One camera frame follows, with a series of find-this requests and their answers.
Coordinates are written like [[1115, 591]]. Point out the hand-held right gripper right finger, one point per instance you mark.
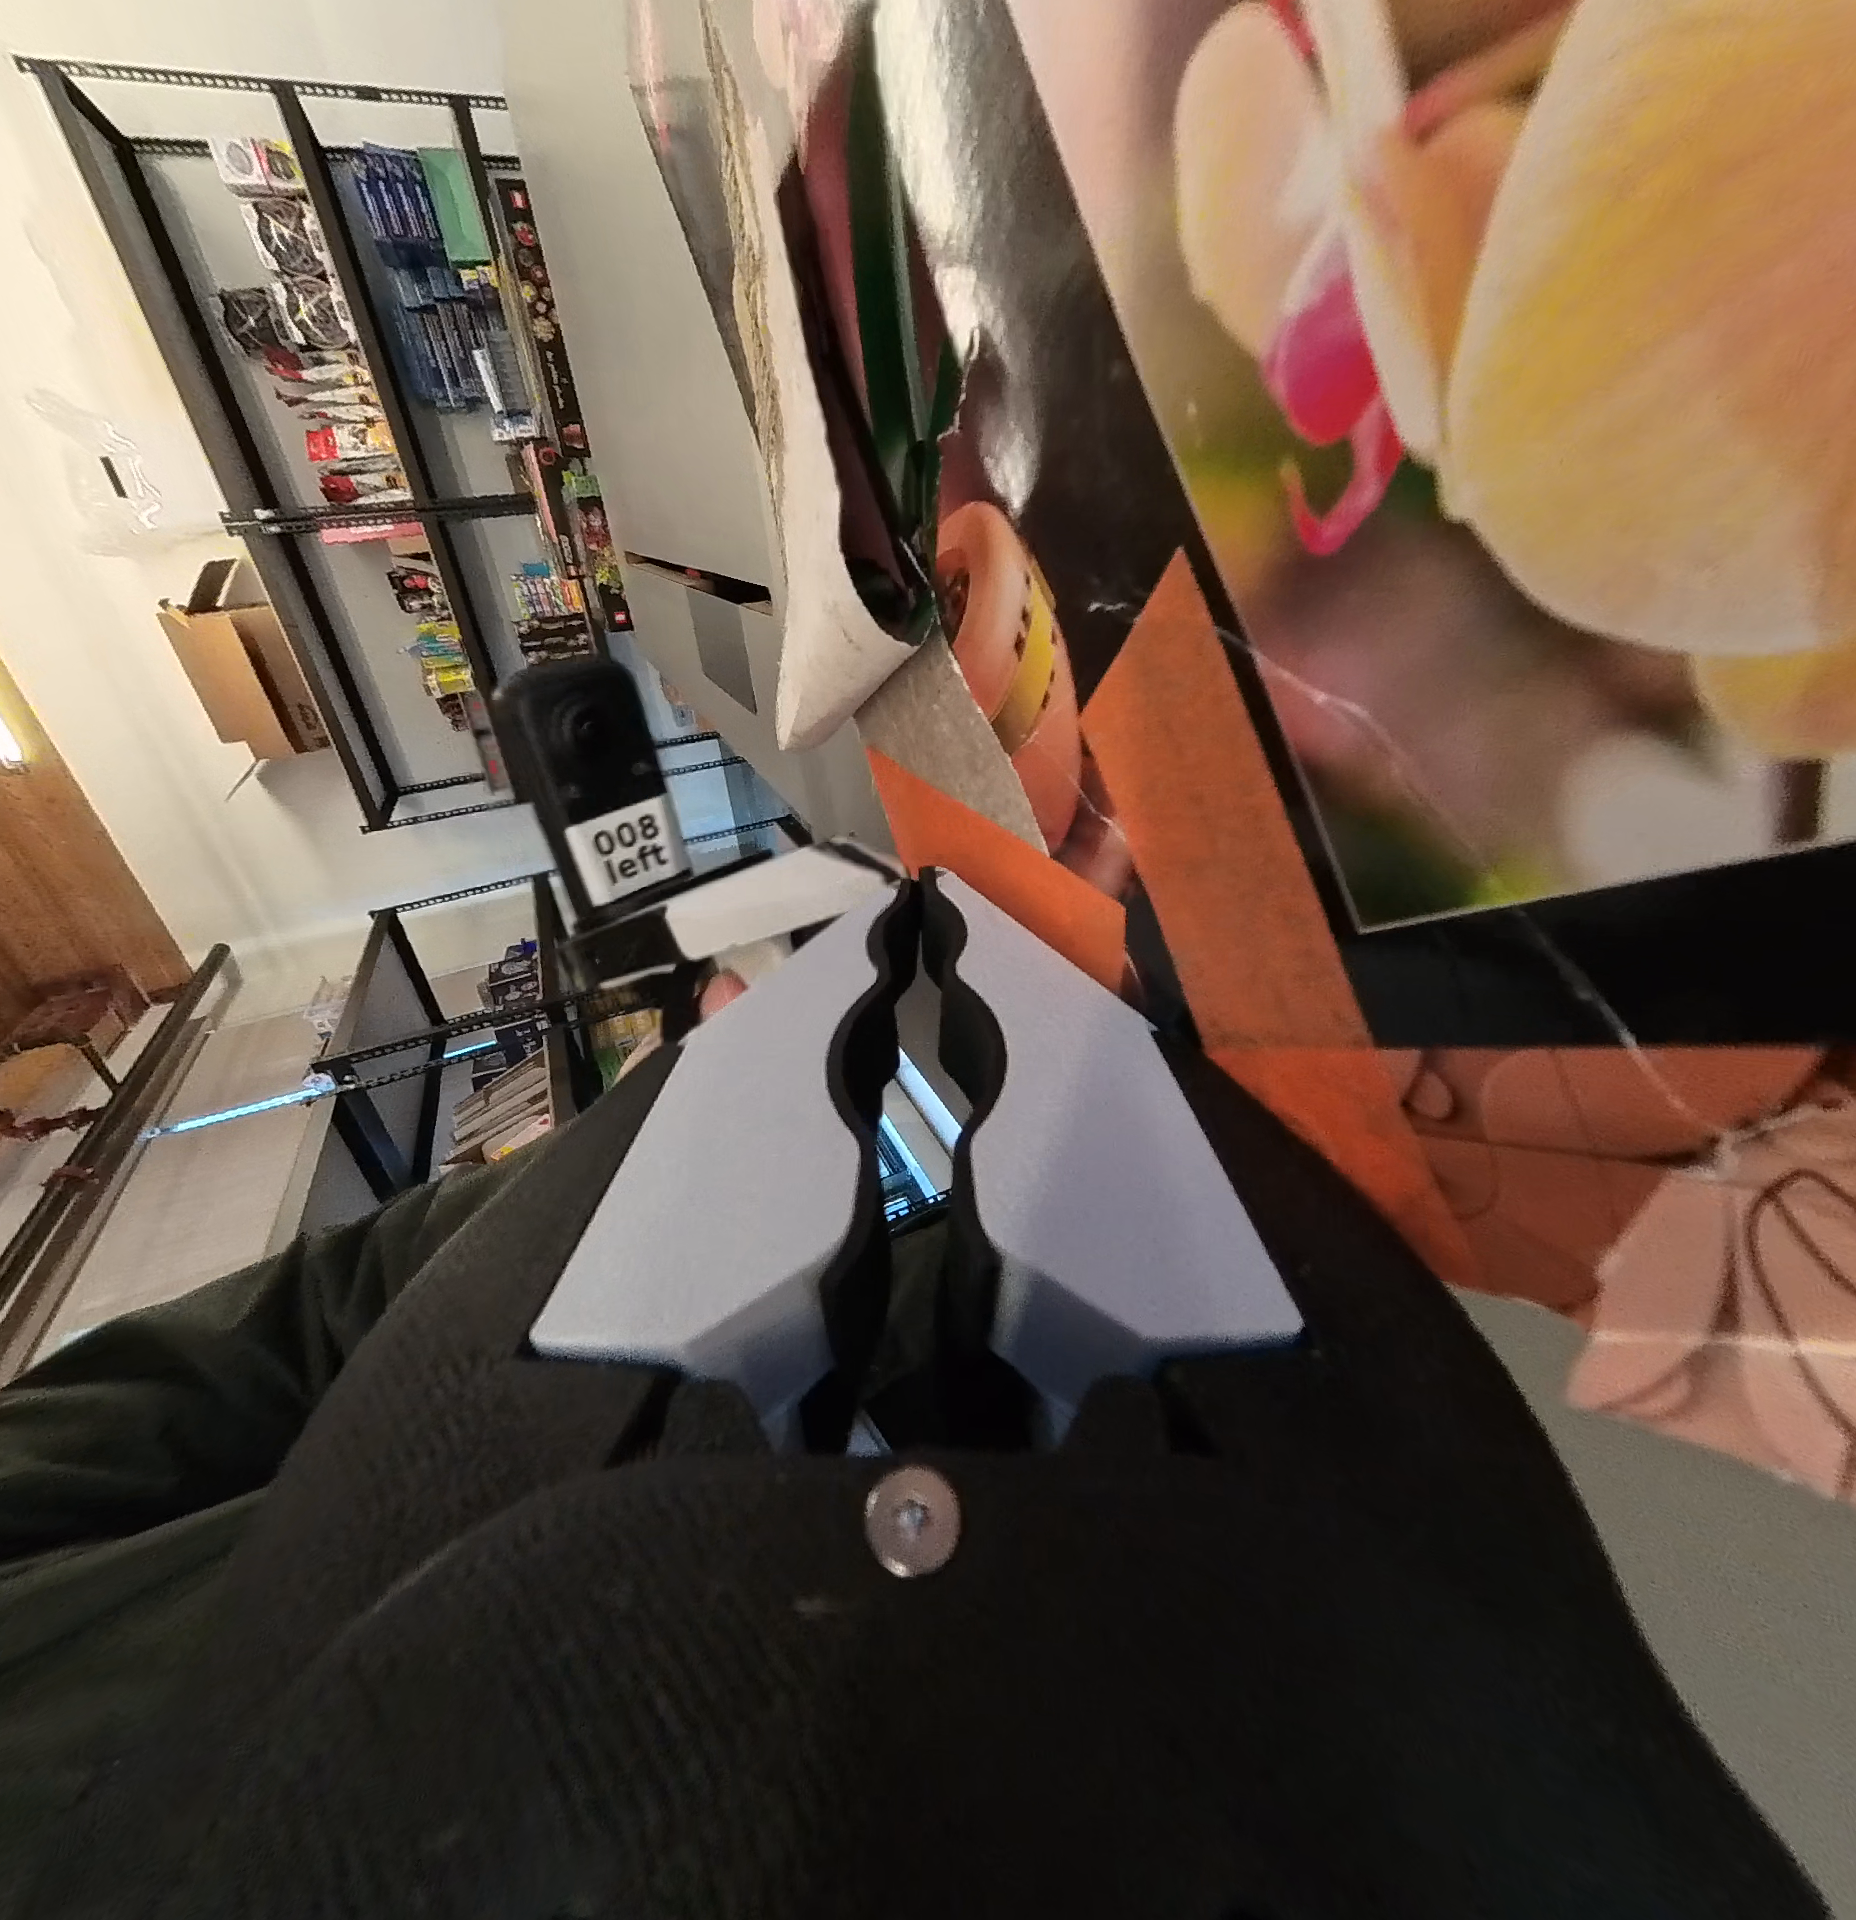
[[1139, 1200]]

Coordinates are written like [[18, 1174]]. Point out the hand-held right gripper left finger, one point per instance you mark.
[[703, 1200]]

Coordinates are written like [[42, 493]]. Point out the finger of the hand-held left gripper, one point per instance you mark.
[[764, 909]]

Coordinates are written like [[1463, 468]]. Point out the black flower-print cardboard box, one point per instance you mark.
[[1544, 449]]

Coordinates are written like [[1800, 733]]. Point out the person's left hand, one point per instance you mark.
[[721, 997]]

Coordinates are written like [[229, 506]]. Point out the brown cardboard box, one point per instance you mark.
[[247, 674]]

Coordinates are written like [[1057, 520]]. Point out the black shelving rack with goods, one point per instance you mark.
[[418, 300]]

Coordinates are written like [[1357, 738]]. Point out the metal railing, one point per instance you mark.
[[119, 1109]]

